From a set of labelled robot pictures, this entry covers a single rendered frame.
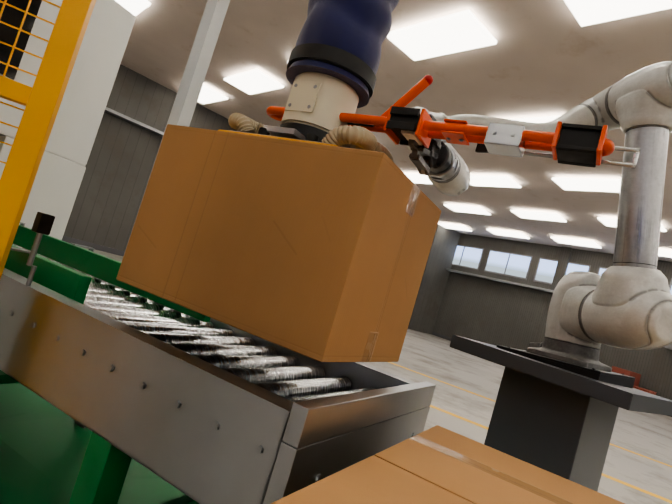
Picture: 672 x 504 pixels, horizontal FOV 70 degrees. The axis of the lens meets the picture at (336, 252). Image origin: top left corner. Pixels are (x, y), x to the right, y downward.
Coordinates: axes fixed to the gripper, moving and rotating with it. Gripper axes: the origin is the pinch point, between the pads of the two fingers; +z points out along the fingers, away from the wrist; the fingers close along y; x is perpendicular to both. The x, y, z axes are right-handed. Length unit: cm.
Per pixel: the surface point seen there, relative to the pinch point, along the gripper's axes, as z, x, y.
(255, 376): 3, 20, 64
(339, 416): 22, -11, 59
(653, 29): -398, -34, -275
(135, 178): -613, 896, -55
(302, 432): 33, -11, 60
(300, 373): -17, 20, 64
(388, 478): 25, -23, 63
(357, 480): 32, -20, 63
